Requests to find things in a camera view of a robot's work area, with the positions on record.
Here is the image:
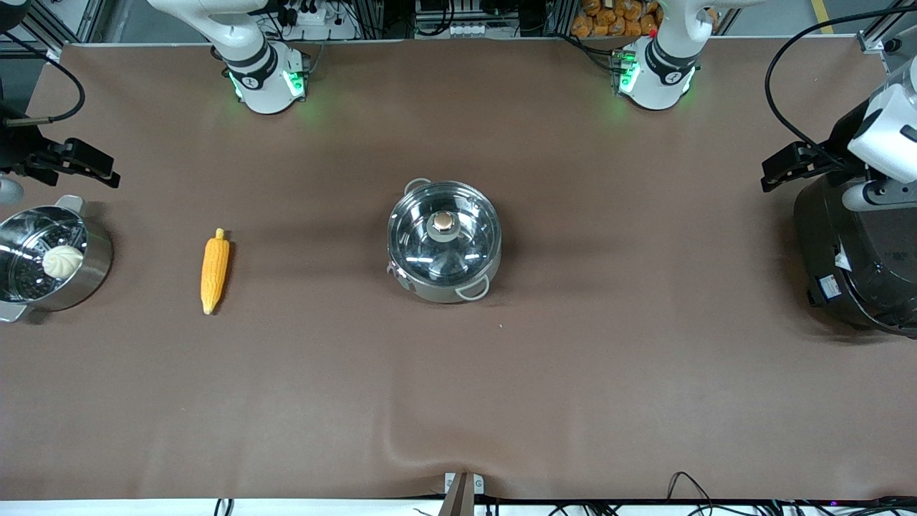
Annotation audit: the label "yellow corn cob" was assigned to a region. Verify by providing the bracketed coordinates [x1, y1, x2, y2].
[200, 228, 231, 315]

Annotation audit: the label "glass pot lid copper knob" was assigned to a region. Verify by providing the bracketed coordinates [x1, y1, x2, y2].
[389, 181, 501, 287]

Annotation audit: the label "stainless steel steamer pot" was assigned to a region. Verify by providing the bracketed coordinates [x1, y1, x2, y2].
[0, 195, 114, 323]

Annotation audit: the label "stainless steel cooking pot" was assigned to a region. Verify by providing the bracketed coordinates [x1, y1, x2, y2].
[387, 179, 504, 304]

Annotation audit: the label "white steamed bun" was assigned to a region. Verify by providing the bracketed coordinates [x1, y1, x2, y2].
[42, 245, 85, 280]

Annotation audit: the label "black rice cooker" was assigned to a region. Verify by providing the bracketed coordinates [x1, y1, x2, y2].
[793, 172, 917, 339]

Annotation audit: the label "bag of orange snacks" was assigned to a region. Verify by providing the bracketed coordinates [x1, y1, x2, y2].
[571, 0, 661, 39]

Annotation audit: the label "white power strip black plugs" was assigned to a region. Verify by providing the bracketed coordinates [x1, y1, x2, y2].
[283, 0, 359, 41]

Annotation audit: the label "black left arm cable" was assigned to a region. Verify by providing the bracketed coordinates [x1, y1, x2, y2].
[764, 6, 917, 169]

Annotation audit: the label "aluminium frame profile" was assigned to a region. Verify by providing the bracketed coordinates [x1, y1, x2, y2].
[858, 0, 917, 55]

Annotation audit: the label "black looped floor cable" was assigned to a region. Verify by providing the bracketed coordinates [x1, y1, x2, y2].
[666, 471, 717, 515]

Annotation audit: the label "metal clamp bracket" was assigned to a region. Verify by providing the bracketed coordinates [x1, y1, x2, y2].
[438, 472, 485, 516]

